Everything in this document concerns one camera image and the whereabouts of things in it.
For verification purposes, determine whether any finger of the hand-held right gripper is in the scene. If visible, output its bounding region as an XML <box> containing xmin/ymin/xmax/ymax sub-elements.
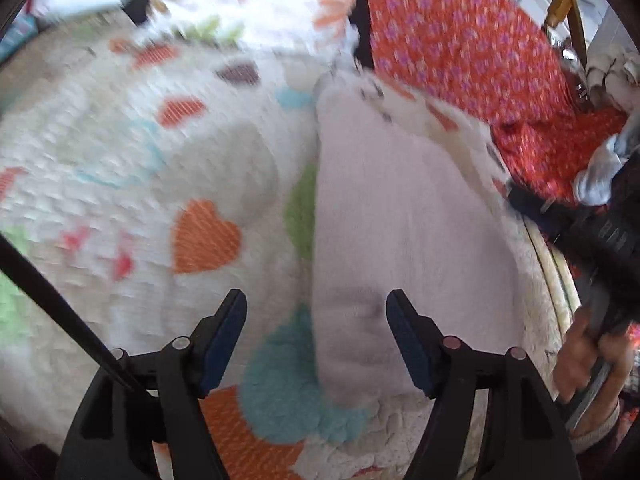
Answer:
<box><xmin>507</xmin><ymin>187</ymin><xmax>576</xmax><ymax>243</ymax></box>

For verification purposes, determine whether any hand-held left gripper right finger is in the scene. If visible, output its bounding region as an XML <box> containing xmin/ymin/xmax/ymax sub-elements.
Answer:
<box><xmin>386</xmin><ymin>289</ymin><xmax>581</xmax><ymax>480</ymax></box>

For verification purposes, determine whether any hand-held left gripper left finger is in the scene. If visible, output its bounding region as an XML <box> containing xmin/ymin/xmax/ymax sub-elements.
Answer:
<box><xmin>55</xmin><ymin>289</ymin><xmax>248</xmax><ymax>480</ymax></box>

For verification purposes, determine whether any white towel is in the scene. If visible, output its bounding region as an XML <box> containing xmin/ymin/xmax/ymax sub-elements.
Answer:
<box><xmin>307</xmin><ymin>72</ymin><xmax>526</xmax><ymax>408</ymax></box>

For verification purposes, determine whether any person's right forearm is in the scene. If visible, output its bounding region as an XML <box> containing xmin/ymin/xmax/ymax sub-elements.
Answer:
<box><xmin>570</xmin><ymin>400</ymin><xmax>626</xmax><ymax>456</ymax></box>

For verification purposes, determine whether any person's right hand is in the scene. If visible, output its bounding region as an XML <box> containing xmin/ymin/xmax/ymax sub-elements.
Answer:
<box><xmin>552</xmin><ymin>305</ymin><xmax>636</xmax><ymax>407</ymax></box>

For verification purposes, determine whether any white and blue cloth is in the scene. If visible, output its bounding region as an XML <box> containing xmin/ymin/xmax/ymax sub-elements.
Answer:
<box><xmin>572</xmin><ymin>135</ymin><xmax>631</xmax><ymax>206</ymax></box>

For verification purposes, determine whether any pile of white cloth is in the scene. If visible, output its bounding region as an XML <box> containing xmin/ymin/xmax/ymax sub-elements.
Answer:
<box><xmin>582</xmin><ymin>45</ymin><xmax>640</xmax><ymax>111</ymax></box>

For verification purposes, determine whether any orange floral cloth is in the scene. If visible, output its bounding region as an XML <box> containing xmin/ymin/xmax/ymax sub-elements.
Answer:
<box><xmin>357</xmin><ymin>0</ymin><xmax>631</xmax><ymax>206</ymax></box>

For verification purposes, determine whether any wooden chair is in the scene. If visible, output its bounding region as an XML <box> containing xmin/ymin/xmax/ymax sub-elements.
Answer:
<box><xmin>495</xmin><ymin>0</ymin><xmax>591</xmax><ymax>68</ymax></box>

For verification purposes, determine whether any patterned quilted blanket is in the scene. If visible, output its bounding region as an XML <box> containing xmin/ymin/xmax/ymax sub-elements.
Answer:
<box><xmin>0</xmin><ymin>10</ymin><xmax>581</xmax><ymax>480</ymax></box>

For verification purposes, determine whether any white ribbed cord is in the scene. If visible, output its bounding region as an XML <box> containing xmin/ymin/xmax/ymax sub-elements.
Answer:
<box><xmin>525</xmin><ymin>225</ymin><xmax>581</xmax><ymax>321</ymax></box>

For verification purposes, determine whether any black cable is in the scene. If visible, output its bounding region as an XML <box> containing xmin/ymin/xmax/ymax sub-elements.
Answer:
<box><xmin>0</xmin><ymin>232</ymin><xmax>151</xmax><ymax>396</ymax></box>

